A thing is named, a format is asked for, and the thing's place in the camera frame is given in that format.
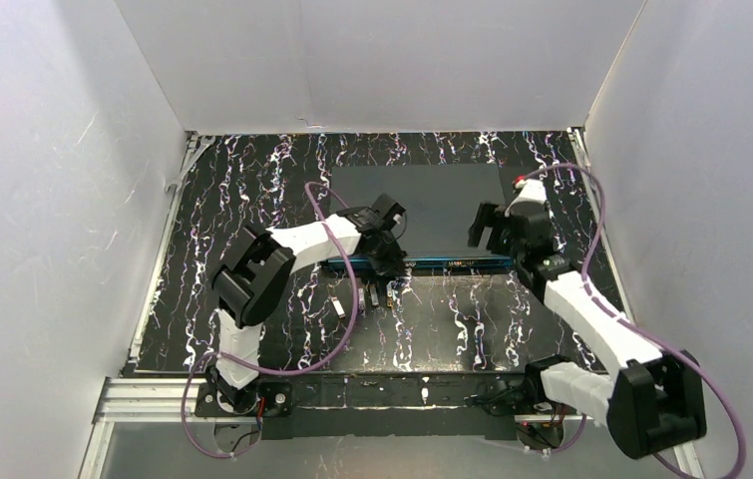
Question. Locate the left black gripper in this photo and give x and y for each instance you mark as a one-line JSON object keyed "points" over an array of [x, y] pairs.
{"points": [[387, 249]]}

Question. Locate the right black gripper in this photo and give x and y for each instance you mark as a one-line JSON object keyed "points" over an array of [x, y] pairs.
{"points": [[494, 229]]}

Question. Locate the large teal network switch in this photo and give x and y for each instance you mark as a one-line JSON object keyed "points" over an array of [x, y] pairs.
{"points": [[441, 203]]}

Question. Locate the small silver plug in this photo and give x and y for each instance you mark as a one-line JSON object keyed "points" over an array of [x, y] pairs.
{"points": [[390, 295], [362, 301], [338, 308]]}

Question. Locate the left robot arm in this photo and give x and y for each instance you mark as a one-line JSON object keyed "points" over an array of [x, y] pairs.
{"points": [[251, 282]]}

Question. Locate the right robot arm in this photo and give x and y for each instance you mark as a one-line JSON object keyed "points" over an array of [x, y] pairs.
{"points": [[648, 399]]}

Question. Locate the metal wrench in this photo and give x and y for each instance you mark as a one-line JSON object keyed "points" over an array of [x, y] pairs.
{"points": [[197, 145]]}

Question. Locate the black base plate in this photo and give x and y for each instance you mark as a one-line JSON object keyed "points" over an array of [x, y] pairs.
{"points": [[547, 424]]}

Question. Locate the aluminium front rail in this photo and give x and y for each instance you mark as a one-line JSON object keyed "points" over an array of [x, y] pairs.
{"points": [[171, 398]]}

